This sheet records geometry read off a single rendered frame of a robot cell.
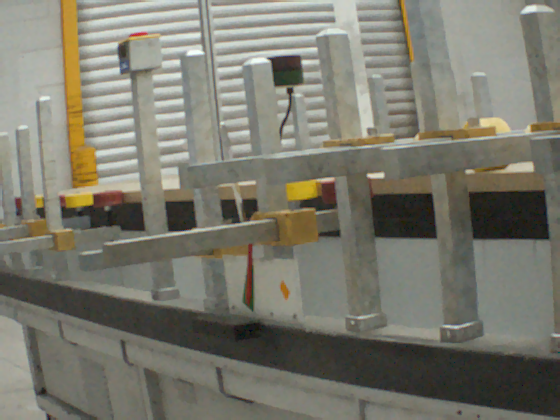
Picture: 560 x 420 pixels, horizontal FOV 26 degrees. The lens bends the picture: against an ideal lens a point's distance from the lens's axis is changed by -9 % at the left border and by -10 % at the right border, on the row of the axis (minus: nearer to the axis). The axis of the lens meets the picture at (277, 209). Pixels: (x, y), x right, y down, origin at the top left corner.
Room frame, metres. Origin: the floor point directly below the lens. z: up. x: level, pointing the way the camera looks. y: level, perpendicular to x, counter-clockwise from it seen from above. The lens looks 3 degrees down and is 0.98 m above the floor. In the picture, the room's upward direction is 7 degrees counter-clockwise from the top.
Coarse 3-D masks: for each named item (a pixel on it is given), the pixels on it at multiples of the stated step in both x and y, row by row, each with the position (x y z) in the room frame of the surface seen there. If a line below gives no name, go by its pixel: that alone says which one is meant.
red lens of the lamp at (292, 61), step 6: (270, 60) 2.05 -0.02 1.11; (276, 60) 2.05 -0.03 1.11; (282, 60) 2.05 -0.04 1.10; (288, 60) 2.05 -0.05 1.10; (294, 60) 2.05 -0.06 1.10; (300, 60) 2.07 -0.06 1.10; (276, 66) 2.05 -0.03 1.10; (282, 66) 2.05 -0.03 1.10; (288, 66) 2.05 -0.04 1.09; (294, 66) 2.05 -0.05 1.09; (300, 66) 2.06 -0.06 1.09
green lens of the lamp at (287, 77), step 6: (282, 72) 2.05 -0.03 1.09; (288, 72) 2.05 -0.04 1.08; (294, 72) 2.05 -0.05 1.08; (300, 72) 2.06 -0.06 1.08; (276, 78) 2.05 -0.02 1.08; (282, 78) 2.05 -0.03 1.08; (288, 78) 2.05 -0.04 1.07; (294, 78) 2.05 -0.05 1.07; (300, 78) 2.06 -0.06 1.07; (276, 84) 2.05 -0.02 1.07; (282, 84) 2.05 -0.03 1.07
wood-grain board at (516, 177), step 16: (176, 176) 4.28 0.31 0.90; (480, 176) 1.86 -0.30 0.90; (496, 176) 1.82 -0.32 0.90; (512, 176) 1.78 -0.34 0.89; (528, 176) 1.74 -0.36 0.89; (64, 192) 4.25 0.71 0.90; (128, 192) 3.17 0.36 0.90; (176, 192) 2.89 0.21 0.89; (192, 192) 2.81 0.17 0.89; (224, 192) 2.66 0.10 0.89; (256, 192) 2.53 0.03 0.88; (320, 192) 2.31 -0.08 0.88; (384, 192) 2.11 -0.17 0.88; (400, 192) 2.07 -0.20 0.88; (416, 192) 2.03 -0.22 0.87; (432, 192) 1.99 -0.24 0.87
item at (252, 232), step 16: (336, 208) 2.06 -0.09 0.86; (240, 224) 1.98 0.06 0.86; (256, 224) 1.98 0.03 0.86; (272, 224) 1.99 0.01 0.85; (320, 224) 2.03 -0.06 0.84; (336, 224) 2.04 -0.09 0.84; (128, 240) 1.90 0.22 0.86; (144, 240) 1.90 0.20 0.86; (160, 240) 1.91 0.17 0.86; (176, 240) 1.92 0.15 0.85; (192, 240) 1.93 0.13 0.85; (208, 240) 1.94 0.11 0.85; (224, 240) 1.96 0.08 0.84; (240, 240) 1.97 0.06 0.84; (256, 240) 1.98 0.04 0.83; (272, 240) 1.99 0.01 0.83; (112, 256) 1.87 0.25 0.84; (128, 256) 1.88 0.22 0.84; (144, 256) 1.90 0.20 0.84; (160, 256) 1.91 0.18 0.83
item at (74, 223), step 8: (88, 216) 3.42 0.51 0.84; (64, 224) 3.39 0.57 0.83; (72, 224) 3.40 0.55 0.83; (80, 224) 3.41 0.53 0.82; (88, 224) 3.42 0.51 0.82; (0, 232) 3.30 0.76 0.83; (8, 232) 3.31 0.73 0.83; (16, 232) 3.32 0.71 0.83; (24, 232) 3.33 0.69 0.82; (0, 240) 3.29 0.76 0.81
